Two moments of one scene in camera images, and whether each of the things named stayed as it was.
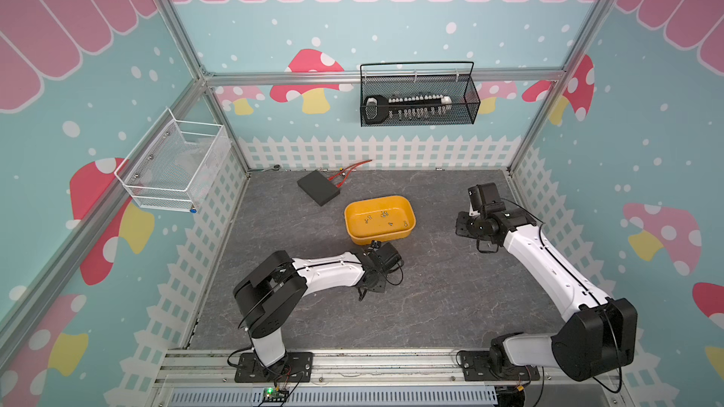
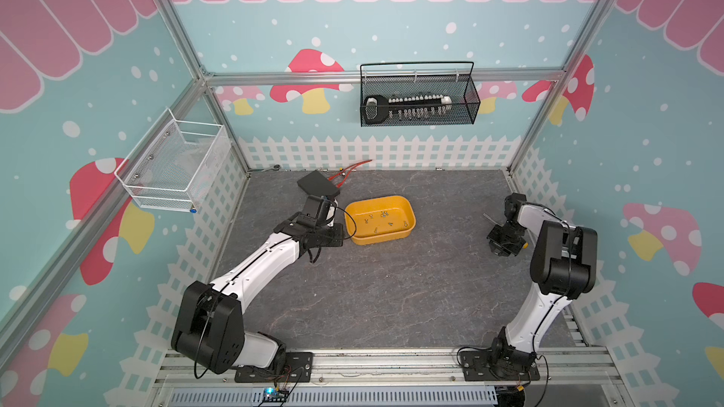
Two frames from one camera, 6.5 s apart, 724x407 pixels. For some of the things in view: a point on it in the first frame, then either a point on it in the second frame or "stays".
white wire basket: [173, 165] stays
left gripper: [381, 284] → [337, 238]
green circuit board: [273, 395] stays
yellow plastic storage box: [379, 219] stays
